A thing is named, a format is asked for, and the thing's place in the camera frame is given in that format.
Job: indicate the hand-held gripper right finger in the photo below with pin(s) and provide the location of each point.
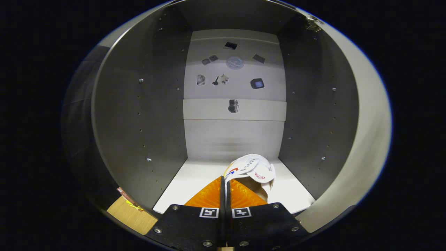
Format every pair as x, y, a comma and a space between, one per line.
264, 226

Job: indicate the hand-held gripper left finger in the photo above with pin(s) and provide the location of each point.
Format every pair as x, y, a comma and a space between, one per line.
191, 226

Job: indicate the white shoe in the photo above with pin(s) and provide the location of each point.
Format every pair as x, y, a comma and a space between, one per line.
258, 167

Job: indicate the grey shoe cabinet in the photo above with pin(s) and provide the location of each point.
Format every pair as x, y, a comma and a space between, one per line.
139, 122

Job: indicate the yellow book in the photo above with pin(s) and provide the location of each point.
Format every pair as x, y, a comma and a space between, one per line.
136, 207

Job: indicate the brown book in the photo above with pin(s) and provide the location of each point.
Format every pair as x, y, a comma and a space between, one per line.
124, 195

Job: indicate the black backdrop cloth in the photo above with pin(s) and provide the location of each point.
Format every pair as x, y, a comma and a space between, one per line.
80, 122

